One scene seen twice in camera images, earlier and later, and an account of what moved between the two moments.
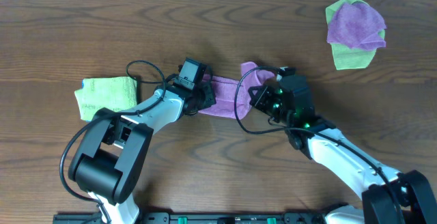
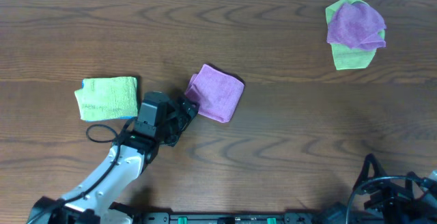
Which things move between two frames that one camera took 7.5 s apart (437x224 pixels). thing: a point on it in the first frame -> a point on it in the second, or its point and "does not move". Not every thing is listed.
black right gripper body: x=269 y=103 -> x=394 y=199
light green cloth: x=346 y=57 does not move
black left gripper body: x=208 y=95 -> x=186 y=110
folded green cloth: x=115 y=93 does not move
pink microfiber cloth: x=252 y=77 -> x=214 y=92
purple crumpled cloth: x=356 y=24 does not move
